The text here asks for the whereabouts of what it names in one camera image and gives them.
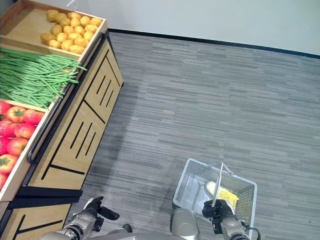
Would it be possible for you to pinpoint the wooden produce display stand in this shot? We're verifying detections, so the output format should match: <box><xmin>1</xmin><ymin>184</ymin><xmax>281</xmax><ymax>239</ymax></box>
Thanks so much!
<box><xmin>0</xmin><ymin>0</ymin><xmax>125</xmax><ymax>240</ymax></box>

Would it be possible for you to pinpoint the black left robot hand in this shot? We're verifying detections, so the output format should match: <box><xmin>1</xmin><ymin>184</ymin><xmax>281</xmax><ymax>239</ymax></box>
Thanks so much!
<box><xmin>73</xmin><ymin>196</ymin><xmax>121</xmax><ymax>227</ymax></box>

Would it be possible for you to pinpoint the silver robot leg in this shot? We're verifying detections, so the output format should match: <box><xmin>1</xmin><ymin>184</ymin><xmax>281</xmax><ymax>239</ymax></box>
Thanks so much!
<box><xmin>170</xmin><ymin>208</ymin><xmax>200</xmax><ymax>240</ymax></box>

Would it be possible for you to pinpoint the yellow packet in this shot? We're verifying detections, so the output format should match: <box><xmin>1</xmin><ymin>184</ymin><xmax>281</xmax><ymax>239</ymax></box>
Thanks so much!
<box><xmin>216</xmin><ymin>189</ymin><xmax>240</xmax><ymax>208</ymax></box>

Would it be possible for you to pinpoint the clear plastic shopping basket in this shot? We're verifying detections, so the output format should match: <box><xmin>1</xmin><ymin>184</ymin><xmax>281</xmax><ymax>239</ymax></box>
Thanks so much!
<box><xmin>172</xmin><ymin>157</ymin><xmax>259</xmax><ymax>232</ymax></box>

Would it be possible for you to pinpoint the green bean pile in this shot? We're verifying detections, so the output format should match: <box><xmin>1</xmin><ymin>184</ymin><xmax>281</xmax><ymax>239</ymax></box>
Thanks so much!
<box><xmin>0</xmin><ymin>47</ymin><xmax>88</xmax><ymax>109</ymax></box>

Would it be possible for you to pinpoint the black wall baseboard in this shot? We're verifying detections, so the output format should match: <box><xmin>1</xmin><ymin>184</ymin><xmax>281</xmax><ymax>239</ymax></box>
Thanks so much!
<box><xmin>107</xmin><ymin>27</ymin><xmax>320</xmax><ymax>60</ymax></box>

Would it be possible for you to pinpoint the silver robot torso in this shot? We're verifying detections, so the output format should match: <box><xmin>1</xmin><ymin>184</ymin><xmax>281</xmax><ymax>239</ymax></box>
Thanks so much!
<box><xmin>86</xmin><ymin>227</ymin><xmax>176</xmax><ymax>240</ymax></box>

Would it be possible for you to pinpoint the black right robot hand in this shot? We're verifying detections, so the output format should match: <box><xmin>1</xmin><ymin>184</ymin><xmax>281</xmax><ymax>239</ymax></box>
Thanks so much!
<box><xmin>201</xmin><ymin>198</ymin><xmax>236</xmax><ymax>220</ymax></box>

